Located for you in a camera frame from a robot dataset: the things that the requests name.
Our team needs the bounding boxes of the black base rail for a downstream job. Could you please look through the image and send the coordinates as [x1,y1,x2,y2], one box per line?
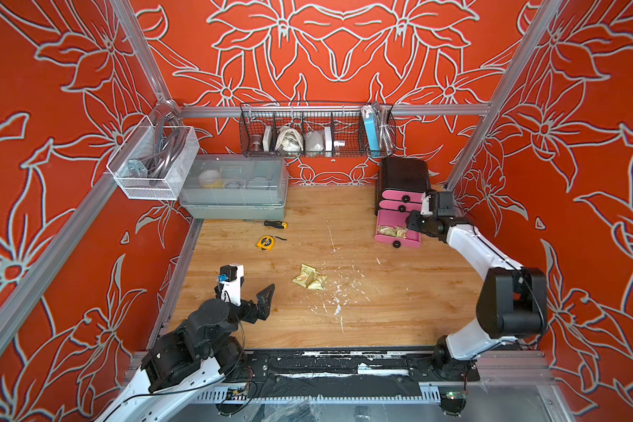
[229,346,480,399]

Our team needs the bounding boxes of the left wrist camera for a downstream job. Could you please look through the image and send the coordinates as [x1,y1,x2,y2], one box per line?
[215,264,244,307]

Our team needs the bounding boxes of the black drawer cabinet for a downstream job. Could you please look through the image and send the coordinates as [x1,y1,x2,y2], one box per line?
[375,156,431,215]

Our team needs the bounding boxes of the clear plastic wall bin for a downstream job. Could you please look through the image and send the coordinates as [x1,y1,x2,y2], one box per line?
[107,125,199,200]

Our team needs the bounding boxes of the yellow tape measure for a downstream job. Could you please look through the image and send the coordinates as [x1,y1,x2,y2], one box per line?
[256,236,286,251]

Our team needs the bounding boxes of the pink bottom drawer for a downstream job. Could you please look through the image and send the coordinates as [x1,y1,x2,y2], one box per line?
[375,209,421,249]

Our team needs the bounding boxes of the green cookie packet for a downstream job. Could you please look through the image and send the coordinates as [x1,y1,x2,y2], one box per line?
[390,226,408,239]
[292,264,318,288]
[377,225,397,237]
[307,274,328,291]

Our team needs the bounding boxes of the pink drawer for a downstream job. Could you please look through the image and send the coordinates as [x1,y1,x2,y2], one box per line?
[375,209,421,249]
[378,200,422,213]
[379,189,425,203]

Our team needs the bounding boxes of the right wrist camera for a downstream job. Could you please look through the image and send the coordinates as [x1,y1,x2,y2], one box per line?
[420,190,456,217]

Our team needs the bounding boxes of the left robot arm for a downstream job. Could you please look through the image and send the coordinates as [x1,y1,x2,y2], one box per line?
[97,284,275,421]

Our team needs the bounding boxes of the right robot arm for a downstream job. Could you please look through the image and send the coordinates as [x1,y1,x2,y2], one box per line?
[406,211,549,372]

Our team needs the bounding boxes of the black wire basket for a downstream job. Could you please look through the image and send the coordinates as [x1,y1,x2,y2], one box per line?
[239,101,397,159]

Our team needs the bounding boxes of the pink top drawer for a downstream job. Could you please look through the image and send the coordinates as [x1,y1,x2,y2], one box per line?
[379,189,425,203]

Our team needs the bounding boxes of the grey plastic storage box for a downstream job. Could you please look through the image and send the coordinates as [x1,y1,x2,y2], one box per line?
[179,155,288,221]

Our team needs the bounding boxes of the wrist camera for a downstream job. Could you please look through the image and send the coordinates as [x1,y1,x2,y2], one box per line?
[420,190,456,217]
[215,264,244,307]

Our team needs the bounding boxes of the yellow black screwdriver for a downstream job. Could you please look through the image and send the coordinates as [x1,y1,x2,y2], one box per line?
[254,220,288,230]

